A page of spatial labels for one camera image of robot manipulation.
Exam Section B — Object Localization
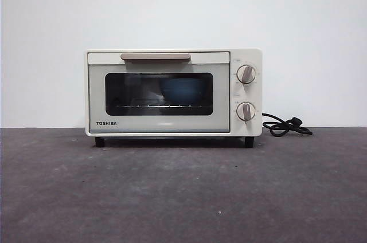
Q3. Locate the blue bowl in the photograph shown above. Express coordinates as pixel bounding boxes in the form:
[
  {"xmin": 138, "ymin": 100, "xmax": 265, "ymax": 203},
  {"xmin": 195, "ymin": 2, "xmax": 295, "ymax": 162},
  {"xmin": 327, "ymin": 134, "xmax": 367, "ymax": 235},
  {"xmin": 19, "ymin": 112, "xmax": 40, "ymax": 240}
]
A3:
[{"xmin": 159, "ymin": 78, "xmax": 206, "ymax": 106}]

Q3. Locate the oven door with glass window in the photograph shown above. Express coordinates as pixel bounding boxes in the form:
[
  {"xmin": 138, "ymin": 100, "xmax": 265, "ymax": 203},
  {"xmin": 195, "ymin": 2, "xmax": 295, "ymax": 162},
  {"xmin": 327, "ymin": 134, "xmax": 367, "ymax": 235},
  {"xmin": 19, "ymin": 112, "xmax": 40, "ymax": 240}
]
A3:
[{"xmin": 87, "ymin": 51, "xmax": 231, "ymax": 134}]

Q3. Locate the beige oven knob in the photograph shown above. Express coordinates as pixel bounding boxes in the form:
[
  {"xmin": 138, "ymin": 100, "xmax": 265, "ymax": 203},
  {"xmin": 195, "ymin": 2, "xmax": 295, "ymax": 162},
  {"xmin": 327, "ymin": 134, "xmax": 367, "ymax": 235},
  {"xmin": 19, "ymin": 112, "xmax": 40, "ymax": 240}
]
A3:
[
  {"xmin": 236, "ymin": 64, "xmax": 257, "ymax": 85},
  {"xmin": 236, "ymin": 101, "xmax": 257, "ymax": 122}
]

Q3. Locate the cream Toshiba toaster oven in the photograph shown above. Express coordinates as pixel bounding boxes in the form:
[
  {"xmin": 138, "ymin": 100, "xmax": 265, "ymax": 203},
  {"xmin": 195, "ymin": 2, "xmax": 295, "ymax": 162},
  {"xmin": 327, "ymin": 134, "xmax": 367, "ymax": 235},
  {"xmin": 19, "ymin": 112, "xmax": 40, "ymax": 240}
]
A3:
[{"xmin": 85, "ymin": 48, "xmax": 263, "ymax": 148}]

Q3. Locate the metal wire oven rack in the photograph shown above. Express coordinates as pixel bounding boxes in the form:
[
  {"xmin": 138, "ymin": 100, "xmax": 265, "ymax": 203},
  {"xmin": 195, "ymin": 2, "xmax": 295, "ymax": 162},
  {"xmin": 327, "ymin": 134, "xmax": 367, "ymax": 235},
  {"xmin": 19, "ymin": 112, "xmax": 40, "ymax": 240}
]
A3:
[{"xmin": 114, "ymin": 104, "xmax": 213, "ymax": 109}]

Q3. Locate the black power cable with plug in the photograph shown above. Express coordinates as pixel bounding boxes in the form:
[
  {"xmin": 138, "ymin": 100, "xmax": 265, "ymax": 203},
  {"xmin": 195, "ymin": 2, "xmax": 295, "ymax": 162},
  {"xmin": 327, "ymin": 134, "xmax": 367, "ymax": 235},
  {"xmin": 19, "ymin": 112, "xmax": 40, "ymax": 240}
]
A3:
[{"xmin": 261, "ymin": 112, "xmax": 314, "ymax": 137}]

